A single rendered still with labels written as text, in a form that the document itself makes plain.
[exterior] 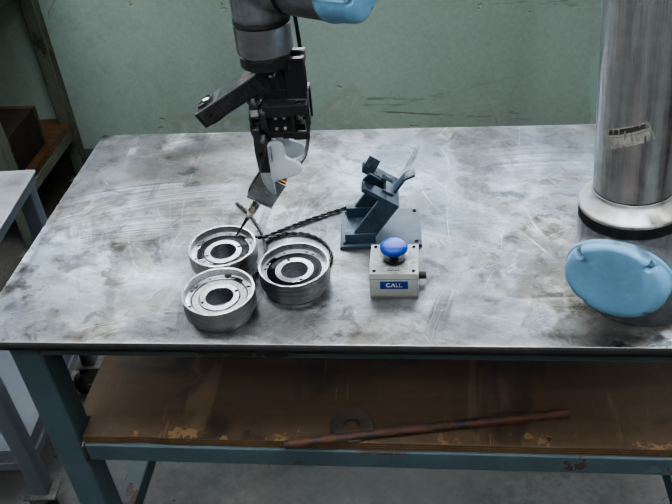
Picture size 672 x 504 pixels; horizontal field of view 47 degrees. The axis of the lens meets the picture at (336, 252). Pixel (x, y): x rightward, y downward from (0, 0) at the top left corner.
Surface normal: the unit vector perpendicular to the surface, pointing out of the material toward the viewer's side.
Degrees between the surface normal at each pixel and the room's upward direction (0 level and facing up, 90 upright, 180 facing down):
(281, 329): 0
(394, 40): 90
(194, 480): 0
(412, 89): 90
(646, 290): 97
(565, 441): 0
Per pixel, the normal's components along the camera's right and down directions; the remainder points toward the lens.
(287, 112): -0.04, 0.62
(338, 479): -0.07, -0.79
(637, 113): -0.35, 0.58
